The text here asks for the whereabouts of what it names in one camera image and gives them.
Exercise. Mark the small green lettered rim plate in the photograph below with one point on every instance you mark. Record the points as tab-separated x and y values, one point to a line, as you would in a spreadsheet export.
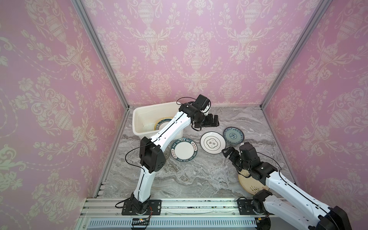
184	150

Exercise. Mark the aluminium mounting rail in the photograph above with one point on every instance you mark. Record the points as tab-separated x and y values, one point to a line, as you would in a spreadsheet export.
176	214

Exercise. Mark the left corner aluminium post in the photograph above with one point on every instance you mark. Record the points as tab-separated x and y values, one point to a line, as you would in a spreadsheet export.
93	35

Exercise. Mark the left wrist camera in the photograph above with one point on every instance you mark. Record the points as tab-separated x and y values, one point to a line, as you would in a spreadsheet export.
202	103

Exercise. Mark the white plastic bin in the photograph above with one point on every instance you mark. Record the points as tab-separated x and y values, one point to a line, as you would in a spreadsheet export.
144	118

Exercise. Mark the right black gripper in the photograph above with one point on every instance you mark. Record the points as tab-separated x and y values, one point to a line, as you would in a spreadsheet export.
234	155

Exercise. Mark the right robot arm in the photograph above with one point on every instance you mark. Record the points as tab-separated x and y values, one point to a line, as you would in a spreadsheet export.
283	198

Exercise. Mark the small blue patterned plate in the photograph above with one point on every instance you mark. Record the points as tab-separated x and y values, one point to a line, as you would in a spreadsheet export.
233	135

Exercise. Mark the large green red rimmed plate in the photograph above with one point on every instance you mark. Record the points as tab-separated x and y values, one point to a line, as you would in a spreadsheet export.
161	123

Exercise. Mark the corner aluminium post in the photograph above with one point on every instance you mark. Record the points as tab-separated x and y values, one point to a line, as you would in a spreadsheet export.
93	35
312	23

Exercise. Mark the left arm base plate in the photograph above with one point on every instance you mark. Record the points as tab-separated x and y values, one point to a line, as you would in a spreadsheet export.
149	207

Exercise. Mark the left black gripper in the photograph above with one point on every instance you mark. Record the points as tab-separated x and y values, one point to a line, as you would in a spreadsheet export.
209	121

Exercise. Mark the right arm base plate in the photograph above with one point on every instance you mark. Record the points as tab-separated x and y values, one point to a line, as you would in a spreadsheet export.
245	206

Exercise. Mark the right corner aluminium post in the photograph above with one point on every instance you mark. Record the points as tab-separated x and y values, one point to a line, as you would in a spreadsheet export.
312	23

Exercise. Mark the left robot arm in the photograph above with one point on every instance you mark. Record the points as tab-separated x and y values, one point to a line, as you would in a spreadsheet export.
152	158

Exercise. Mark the beige plate brown rim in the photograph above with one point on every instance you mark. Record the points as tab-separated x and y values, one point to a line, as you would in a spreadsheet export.
249	184

